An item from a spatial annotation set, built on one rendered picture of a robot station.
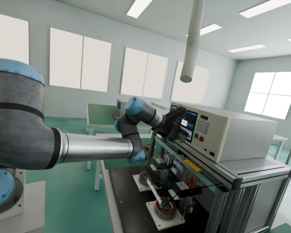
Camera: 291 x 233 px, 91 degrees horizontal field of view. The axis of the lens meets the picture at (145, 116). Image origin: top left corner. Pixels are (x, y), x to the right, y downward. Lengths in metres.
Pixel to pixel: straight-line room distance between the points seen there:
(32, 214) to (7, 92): 0.67
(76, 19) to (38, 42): 1.27
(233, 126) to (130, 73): 4.93
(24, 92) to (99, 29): 5.11
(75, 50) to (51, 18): 0.95
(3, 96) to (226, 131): 0.70
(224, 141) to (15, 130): 0.67
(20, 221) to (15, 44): 4.99
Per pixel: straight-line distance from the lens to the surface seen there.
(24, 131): 0.35
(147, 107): 0.56
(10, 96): 0.38
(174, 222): 0.86
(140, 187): 0.98
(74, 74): 5.23
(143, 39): 5.76
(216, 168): 0.69
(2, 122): 0.35
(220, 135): 0.69
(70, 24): 5.44
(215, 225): 0.78
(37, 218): 0.92
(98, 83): 5.24
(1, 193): 0.73
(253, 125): 0.83
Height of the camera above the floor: 1.39
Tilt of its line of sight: 12 degrees down
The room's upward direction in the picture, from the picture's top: 9 degrees clockwise
